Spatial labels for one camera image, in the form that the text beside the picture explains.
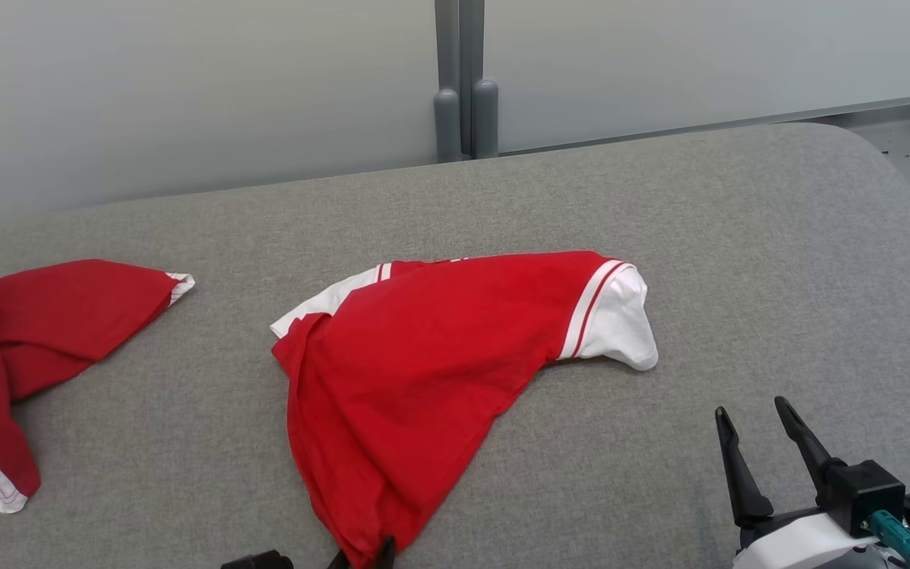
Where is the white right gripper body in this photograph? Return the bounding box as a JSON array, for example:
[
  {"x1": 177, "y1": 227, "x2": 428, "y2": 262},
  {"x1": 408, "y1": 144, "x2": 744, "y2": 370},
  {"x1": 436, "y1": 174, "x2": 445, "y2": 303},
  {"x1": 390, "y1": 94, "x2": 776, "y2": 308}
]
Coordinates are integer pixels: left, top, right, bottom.
[{"x1": 731, "y1": 509, "x2": 910, "y2": 569}]

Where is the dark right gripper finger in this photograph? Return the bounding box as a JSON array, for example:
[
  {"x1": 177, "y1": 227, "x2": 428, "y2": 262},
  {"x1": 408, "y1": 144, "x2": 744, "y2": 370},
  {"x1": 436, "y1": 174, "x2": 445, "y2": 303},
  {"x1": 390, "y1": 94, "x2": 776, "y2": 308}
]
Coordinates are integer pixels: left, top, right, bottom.
[
  {"x1": 713, "y1": 406, "x2": 776, "y2": 527},
  {"x1": 774, "y1": 396, "x2": 848, "y2": 507}
]

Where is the grey double partition post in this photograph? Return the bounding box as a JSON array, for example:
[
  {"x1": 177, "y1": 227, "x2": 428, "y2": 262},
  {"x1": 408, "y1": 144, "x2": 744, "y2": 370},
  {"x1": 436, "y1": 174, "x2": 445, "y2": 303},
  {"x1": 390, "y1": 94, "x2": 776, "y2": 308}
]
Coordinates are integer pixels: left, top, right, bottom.
[{"x1": 433, "y1": 0, "x2": 501, "y2": 164}]

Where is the teal right camera connector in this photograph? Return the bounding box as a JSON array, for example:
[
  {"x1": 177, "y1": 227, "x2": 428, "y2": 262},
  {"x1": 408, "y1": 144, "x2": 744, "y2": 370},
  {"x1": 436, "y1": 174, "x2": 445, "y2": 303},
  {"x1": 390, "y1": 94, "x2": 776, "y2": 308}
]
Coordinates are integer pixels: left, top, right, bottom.
[{"x1": 866, "y1": 510, "x2": 910, "y2": 569}]

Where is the red jersey with white sleeves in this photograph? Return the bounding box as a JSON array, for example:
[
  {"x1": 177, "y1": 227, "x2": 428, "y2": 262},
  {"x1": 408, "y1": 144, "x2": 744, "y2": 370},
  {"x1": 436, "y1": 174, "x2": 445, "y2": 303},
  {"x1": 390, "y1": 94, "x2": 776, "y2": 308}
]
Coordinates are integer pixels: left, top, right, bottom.
[{"x1": 269, "y1": 250, "x2": 660, "y2": 569}]

